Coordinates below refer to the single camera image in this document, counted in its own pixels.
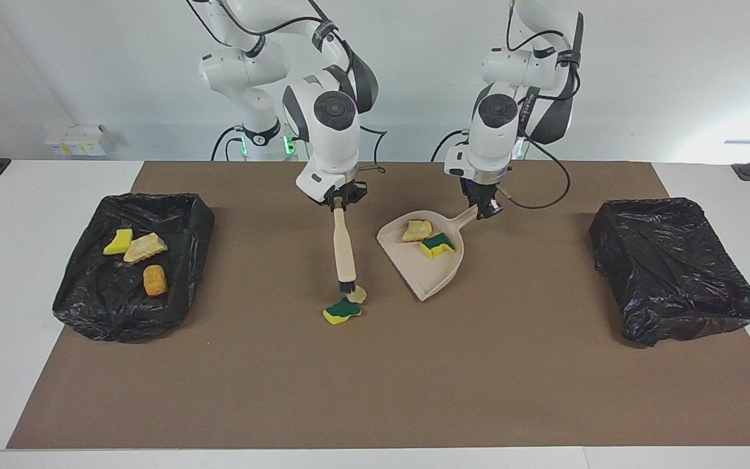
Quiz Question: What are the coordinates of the green yellow sponge piece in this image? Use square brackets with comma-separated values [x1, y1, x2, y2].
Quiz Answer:
[420, 233, 457, 260]
[322, 298, 363, 326]

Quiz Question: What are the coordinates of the beige angular foam chunk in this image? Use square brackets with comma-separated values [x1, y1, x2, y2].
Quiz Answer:
[123, 233, 169, 264]

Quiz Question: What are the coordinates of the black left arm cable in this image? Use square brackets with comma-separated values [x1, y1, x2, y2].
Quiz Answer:
[430, 129, 572, 210]

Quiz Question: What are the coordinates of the white cardboard box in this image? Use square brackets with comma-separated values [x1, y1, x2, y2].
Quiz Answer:
[44, 124, 115, 158]

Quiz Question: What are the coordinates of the pale yellow foam lump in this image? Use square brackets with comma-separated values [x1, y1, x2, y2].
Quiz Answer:
[402, 220, 434, 244]

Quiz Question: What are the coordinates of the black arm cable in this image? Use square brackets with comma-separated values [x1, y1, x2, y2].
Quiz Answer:
[430, 129, 572, 210]
[187, 0, 389, 175]

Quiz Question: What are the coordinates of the brown cracked bread roll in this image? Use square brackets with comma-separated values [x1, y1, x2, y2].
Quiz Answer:
[143, 264, 169, 298]

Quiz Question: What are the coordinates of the beige plastic dustpan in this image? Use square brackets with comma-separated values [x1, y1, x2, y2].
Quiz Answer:
[376, 205, 480, 302]

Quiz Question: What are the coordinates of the black bag lined bin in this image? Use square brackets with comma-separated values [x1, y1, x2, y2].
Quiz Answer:
[52, 192, 215, 343]
[588, 197, 750, 348]

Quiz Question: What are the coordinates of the beige hand brush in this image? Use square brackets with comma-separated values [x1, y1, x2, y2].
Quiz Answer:
[333, 206, 357, 300]

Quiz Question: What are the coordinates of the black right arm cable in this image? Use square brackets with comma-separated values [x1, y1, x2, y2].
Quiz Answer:
[187, 0, 389, 175]

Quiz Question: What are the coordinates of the plain yellow sponge piece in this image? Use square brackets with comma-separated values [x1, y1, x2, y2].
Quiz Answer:
[103, 228, 133, 256]

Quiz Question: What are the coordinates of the brown table mat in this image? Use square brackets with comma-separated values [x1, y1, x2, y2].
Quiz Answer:
[6, 160, 750, 450]

